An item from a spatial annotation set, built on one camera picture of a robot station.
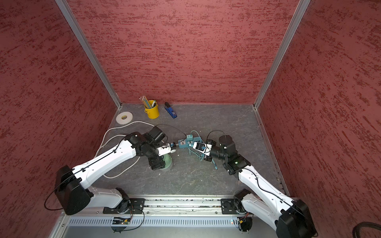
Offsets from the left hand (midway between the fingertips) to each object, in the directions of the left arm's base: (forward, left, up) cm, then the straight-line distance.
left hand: (158, 160), depth 78 cm
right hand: (+5, -20, +6) cm, 22 cm away
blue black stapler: (+46, +1, -9) cm, 47 cm away
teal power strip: (+16, -12, -9) cm, 22 cm away
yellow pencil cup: (+40, +12, -6) cm, 42 cm away
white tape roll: (+39, +35, -11) cm, 54 cm away
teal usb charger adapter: (+18, -16, -6) cm, 25 cm away
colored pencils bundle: (+43, +16, +3) cm, 46 cm away
